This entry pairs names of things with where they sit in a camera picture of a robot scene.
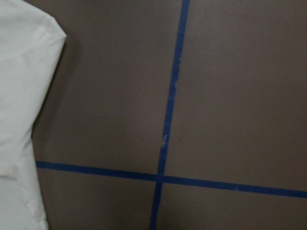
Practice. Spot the cream long sleeve shirt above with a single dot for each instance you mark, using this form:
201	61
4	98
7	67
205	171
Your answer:
31	42

